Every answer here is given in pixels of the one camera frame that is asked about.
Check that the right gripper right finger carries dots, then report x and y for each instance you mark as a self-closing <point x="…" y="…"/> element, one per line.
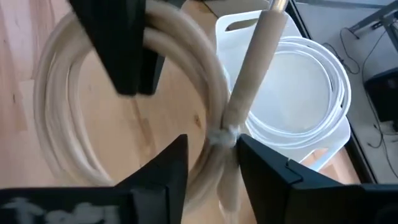
<point x="295" y="202"/>

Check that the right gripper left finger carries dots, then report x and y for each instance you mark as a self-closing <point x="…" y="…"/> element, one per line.
<point x="149" y="202"/>

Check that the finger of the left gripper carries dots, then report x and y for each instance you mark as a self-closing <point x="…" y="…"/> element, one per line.
<point x="118" y="46"/>
<point x="150" y="74"/>

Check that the white plastic bin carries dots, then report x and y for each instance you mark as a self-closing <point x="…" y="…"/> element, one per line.
<point x="295" y="93"/>

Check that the black computer tower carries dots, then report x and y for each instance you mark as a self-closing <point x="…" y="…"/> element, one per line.
<point x="384" y="93"/>

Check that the grey-legged wooden workbench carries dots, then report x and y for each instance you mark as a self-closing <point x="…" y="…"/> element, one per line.
<point x="373" y="20"/>

